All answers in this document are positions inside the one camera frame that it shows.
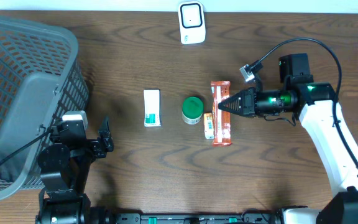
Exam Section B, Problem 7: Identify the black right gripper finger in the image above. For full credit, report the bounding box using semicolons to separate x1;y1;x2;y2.
218;92;241;106
218;104;241;114

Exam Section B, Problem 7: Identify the red Top chocolate bar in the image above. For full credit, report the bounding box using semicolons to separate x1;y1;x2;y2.
211;81;232;147

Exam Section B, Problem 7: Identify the orange small box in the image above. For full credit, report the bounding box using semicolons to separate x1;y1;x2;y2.
203;113;214;139

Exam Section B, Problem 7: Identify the green lid jar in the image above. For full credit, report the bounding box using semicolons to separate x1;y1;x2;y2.
181;96;204;124

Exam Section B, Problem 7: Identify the white Panadol box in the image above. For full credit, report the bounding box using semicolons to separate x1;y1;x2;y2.
144;90;161;127

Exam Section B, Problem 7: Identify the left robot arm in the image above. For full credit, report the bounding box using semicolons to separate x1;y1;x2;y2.
35;117;116;224

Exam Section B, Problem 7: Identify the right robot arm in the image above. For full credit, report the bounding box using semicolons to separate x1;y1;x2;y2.
218;54;358;223

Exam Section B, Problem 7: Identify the white barcode scanner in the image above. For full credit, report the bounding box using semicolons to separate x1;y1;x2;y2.
178;1;206;45

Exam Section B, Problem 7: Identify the grey plastic basket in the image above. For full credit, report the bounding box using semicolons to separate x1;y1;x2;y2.
0;16;90;200

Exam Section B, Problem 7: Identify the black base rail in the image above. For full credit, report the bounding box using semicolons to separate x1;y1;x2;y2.
116;210;281;224

